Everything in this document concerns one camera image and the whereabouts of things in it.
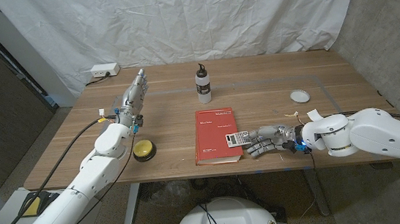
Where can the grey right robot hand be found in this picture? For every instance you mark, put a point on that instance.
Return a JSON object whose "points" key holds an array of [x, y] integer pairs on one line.
{"points": [[276, 136]]}

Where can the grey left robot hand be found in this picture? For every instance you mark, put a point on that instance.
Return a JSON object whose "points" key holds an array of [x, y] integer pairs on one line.
{"points": [[132, 96]]}

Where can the white pocket calculator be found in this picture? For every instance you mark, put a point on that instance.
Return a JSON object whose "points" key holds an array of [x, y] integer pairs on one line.
{"points": [[235, 139]]}

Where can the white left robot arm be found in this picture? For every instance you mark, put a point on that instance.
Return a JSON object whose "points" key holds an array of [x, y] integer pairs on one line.
{"points": [[82, 186]]}

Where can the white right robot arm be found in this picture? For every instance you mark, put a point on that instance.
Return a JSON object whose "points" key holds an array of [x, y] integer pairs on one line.
{"points": [[379, 135]]}

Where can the round white lid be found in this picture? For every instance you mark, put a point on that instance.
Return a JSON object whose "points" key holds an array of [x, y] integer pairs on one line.
{"points": [[299, 96]]}

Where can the red hardcover notebook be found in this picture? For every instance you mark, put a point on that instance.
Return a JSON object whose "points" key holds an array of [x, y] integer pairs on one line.
{"points": [[211, 136]]}

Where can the white bottle with black cap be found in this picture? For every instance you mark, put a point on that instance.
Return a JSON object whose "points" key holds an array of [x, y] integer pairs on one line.
{"points": [[203, 89]]}

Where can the white power strip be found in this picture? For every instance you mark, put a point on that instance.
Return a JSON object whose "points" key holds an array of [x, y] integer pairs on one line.
{"points": [[104, 69]]}

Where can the yellow push button black base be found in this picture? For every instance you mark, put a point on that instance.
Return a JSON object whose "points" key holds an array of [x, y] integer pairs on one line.
{"points": [[144, 149]]}

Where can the grey metal table leg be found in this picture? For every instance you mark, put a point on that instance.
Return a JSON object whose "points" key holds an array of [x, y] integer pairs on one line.
{"points": [[131, 207], [318, 196]]}

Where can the white wrinkled backdrop sheet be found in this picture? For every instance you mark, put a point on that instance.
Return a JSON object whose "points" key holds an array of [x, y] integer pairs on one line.
{"points": [[184, 21]]}

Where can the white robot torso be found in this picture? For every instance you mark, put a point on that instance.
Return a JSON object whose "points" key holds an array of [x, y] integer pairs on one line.
{"points": [[225, 220]]}

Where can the yellow and black foot pedal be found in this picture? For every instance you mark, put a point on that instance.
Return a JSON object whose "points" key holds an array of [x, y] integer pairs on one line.
{"points": [[34, 207]]}

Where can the white floor mat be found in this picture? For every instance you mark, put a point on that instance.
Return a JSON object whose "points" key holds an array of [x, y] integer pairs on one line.
{"points": [[12, 203]]}

